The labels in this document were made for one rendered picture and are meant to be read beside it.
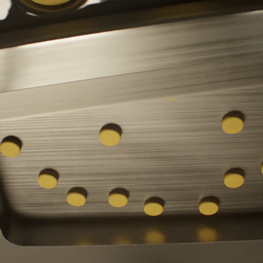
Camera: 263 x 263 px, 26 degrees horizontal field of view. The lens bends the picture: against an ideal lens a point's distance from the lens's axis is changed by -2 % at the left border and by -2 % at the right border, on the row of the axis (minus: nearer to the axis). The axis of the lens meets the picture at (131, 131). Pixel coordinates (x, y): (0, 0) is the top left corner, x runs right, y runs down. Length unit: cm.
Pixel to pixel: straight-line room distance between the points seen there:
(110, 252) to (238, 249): 8
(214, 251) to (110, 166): 10
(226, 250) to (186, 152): 9
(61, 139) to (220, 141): 8
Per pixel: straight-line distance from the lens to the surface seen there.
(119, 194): 32
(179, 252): 37
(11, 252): 38
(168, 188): 32
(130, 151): 30
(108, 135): 29
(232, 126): 29
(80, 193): 32
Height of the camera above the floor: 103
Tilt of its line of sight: 49 degrees down
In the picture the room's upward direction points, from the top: 178 degrees counter-clockwise
